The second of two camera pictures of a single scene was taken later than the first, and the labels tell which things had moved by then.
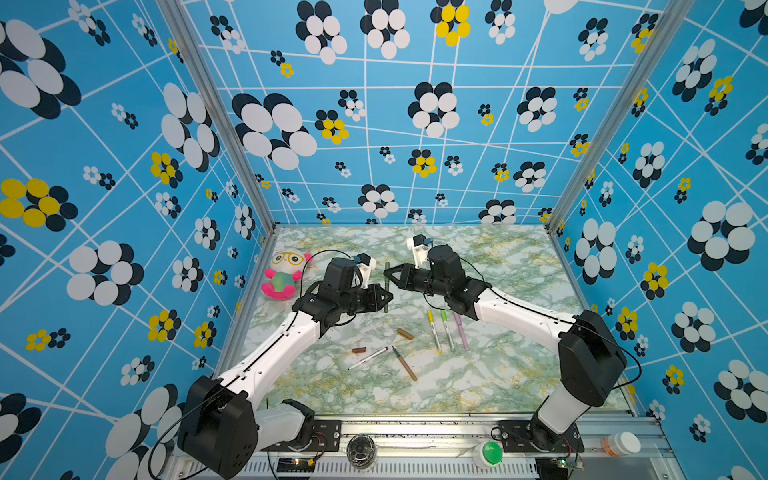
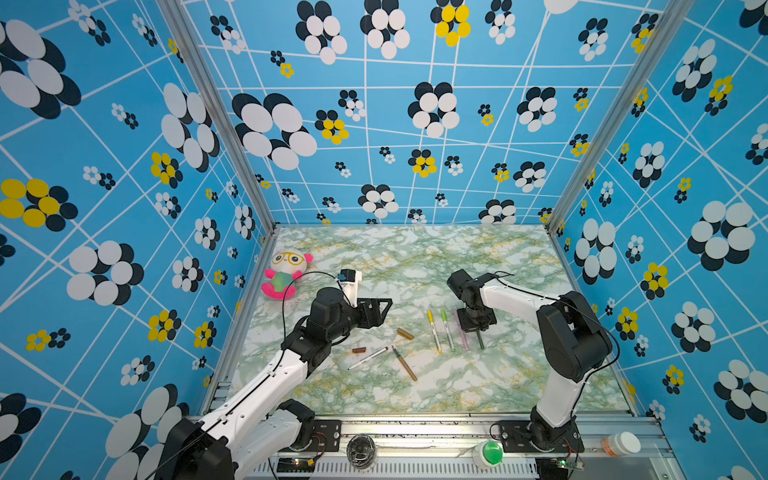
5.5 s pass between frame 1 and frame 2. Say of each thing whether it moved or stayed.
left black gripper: moved
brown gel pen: stayed
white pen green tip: stayed
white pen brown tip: stayed
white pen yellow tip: stayed
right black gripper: moved
